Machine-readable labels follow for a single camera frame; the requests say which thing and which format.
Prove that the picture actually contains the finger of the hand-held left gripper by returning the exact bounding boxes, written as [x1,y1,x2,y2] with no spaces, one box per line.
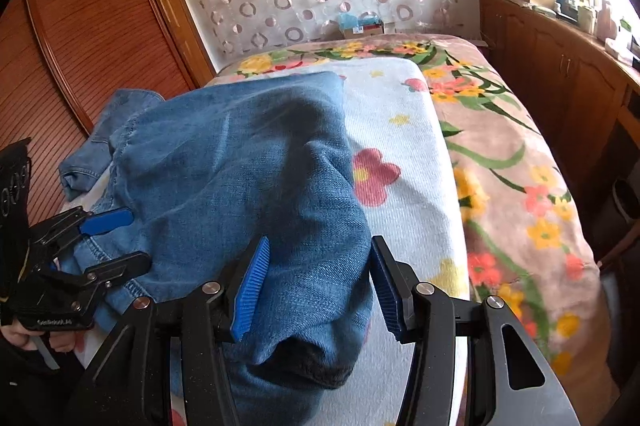
[31,207,135,253]
[35,251,153,307]

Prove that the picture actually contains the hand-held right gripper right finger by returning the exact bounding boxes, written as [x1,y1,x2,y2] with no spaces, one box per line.
[370,235,581,426]

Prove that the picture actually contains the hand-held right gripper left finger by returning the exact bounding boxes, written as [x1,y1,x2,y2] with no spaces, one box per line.
[65,235,273,426]

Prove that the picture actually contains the blue denim pants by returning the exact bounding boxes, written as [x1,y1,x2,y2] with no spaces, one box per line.
[59,71,376,426]

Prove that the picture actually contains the person's left hand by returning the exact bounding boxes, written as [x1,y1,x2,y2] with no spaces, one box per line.
[0,323,86,354]

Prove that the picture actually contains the white floral bed sheet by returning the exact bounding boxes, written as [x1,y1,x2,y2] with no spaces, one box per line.
[75,56,471,426]

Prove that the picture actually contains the brown floral blanket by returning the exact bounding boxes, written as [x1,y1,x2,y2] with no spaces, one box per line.
[215,34,601,377]

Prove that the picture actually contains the wooden wardrobe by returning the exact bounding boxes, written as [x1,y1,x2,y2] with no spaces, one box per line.
[0,0,216,227]

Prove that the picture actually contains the small cardboard box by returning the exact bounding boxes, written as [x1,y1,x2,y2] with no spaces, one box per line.
[345,21,385,38]

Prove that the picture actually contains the long wooden cabinet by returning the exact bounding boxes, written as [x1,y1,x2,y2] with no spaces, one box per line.
[477,0,640,267]

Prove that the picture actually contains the pink container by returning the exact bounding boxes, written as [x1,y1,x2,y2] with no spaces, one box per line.
[597,1,616,37]

